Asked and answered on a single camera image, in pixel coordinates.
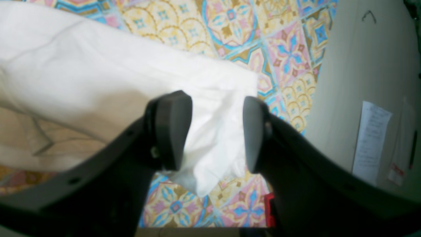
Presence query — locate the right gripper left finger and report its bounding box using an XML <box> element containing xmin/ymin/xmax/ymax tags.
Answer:
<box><xmin>0</xmin><ymin>91</ymin><xmax>192</xmax><ymax>237</ymax></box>

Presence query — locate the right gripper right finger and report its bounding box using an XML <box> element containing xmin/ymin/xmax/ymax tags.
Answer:
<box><xmin>243</xmin><ymin>96</ymin><xmax>420</xmax><ymax>237</ymax></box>

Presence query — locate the white printed T-shirt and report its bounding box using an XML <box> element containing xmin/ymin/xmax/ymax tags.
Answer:
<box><xmin>1</xmin><ymin>1</ymin><xmax>258</xmax><ymax>197</ymax></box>

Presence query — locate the clamp at table bottom-left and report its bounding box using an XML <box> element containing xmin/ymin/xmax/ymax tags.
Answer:
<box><xmin>264</xmin><ymin>192</ymin><xmax>276</xmax><ymax>228</ymax></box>

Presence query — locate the white paper sheet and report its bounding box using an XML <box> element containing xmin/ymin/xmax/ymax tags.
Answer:
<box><xmin>352</xmin><ymin>101</ymin><xmax>392</xmax><ymax>187</ymax></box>

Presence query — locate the patterned tablecloth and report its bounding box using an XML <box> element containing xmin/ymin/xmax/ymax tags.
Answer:
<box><xmin>1</xmin><ymin>0</ymin><xmax>337</xmax><ymax>227</ymax></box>

